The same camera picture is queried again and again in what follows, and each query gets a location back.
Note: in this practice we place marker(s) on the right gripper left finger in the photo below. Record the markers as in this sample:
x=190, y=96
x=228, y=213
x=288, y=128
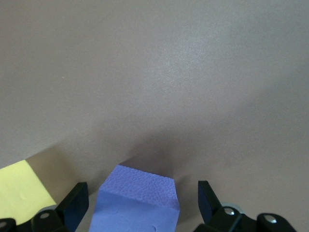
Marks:
x=72, y=207

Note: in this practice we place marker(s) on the yellow foam cube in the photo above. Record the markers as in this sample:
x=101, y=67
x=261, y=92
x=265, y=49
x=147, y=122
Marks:
x=21, y=191

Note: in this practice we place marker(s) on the purple foam cube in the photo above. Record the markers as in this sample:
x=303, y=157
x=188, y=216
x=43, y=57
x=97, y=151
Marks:
x=135, y=205

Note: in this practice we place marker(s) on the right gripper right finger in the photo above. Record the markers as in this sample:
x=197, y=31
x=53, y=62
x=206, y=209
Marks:
x=210, y=205

